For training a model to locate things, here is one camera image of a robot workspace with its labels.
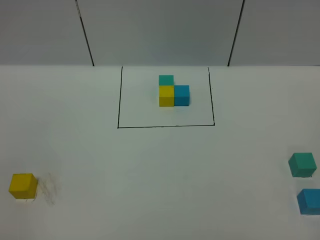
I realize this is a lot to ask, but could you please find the blue template block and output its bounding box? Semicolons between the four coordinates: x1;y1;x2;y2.
174;85;190;107

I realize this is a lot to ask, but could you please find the yellow template block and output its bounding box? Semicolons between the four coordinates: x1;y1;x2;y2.
158;85;175;107

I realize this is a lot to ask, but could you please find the green template block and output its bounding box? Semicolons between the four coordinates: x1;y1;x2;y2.
158;75;174;86

